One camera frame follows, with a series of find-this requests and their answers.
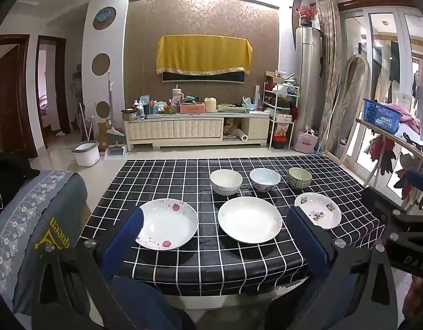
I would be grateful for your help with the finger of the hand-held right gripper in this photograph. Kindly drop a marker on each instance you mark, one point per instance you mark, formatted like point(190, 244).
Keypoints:
point(419, 183)
point(383, 204)

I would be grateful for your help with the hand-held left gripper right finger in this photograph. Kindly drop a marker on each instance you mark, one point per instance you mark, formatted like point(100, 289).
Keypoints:
point(309, 244)

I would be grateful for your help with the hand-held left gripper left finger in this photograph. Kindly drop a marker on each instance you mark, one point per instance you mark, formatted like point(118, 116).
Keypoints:
point(125, 239)

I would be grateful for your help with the small white plate with figures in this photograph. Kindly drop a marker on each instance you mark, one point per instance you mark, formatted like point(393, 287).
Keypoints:
point(318, 209)

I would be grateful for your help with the white plate with pink petals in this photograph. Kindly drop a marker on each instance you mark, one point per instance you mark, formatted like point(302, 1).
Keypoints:
point(168, 223)

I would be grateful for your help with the plain white plate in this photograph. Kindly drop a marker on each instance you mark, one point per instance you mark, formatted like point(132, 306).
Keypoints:
point(249, 220)

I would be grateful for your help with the white bowl with blue inside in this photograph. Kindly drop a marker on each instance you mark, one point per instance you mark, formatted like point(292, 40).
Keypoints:
point(265, 178)

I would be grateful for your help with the plain white bowl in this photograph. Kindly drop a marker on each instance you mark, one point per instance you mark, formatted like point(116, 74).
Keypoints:
point(226, 180)

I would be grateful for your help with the green patterned bowl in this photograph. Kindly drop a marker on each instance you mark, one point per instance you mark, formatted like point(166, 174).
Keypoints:
point(299, 178)

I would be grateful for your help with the person's dark blue trousers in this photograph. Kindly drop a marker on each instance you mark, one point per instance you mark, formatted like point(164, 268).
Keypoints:
point(153, 302)

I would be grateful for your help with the blue plastic basket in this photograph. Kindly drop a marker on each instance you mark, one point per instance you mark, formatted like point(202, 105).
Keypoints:
point(381, 115)

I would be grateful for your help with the black checkered tablecloth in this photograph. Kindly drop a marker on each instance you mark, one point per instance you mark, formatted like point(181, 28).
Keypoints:
point(184, 178)

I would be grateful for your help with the white plastic bucket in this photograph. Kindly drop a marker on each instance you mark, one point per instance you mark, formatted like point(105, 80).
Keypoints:
point(85, 154)

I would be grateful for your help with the hanging clothes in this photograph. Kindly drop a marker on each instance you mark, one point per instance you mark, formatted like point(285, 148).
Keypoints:
point(421, 89)

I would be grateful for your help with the pink gift bag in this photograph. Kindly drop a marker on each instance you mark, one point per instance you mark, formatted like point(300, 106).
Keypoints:
point(307, 142)

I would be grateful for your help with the grey chair cover yellow print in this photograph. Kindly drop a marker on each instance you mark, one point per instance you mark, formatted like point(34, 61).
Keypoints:
point(29, 220)

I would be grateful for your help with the broom with dustpan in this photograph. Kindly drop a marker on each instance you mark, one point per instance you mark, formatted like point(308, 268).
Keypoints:
point(113, 137)

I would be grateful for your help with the cardboard box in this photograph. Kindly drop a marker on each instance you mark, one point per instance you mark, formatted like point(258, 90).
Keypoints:
point(102, 137)

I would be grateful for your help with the cream tv cabinet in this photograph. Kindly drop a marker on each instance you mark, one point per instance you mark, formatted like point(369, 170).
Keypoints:
point(177, 130)

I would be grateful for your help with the white paper roll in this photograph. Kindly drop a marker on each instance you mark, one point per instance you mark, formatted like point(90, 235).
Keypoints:
point(239, 134)

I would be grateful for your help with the glass sliding door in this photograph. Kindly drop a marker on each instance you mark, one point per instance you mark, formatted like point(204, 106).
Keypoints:
point(380, 58)

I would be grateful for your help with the black cloth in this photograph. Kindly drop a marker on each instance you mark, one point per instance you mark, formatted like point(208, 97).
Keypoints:
point(8, 178)

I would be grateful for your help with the white shelf rack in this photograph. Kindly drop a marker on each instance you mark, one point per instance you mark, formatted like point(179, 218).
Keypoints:
point(280, 110)

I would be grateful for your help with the tower air conditioner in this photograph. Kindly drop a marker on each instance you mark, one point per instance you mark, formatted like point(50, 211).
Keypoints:
point(307, 82)

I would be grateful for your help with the pink storage box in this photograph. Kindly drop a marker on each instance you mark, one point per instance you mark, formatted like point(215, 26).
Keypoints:
point(192, 108)

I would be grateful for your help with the white jug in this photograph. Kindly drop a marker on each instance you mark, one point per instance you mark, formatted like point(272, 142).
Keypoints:
point(178, 95)

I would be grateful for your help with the patterned beige curtain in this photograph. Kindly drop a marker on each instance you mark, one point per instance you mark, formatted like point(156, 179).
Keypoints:
point(330, 58)

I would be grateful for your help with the cream lidded jar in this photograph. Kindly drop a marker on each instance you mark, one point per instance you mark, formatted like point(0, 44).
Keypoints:
point(212, 105)

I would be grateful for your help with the brown wooden door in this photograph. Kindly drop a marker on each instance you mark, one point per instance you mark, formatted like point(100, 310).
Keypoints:
point(8, 96)

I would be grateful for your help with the yellow tv cover cloth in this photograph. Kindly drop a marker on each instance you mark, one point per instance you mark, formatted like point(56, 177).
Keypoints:
point(202, 53)

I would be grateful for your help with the vase of red flowers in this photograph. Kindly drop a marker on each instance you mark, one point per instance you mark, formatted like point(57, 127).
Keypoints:
point(306, 13)

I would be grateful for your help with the red clothing on rail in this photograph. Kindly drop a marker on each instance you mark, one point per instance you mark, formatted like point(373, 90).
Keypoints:
point(383, 153)

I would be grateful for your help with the wooden clothes rail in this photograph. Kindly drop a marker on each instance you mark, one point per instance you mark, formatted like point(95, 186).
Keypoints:
point(397, 141)

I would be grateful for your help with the oval wooden frame mirror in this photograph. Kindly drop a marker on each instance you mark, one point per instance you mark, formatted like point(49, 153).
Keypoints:
point(349, 110)

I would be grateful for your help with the round blue wall plate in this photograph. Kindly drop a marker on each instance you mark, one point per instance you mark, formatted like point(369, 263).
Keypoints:
point(104, 17)

